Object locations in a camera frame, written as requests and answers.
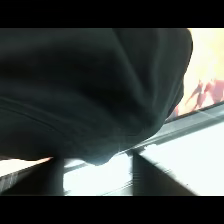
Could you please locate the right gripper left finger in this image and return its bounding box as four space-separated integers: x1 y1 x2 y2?
1 157 66 197

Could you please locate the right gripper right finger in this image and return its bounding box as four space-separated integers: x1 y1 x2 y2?
132 150 198 197

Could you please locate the black garment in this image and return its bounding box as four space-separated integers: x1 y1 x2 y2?
0 28 195 167

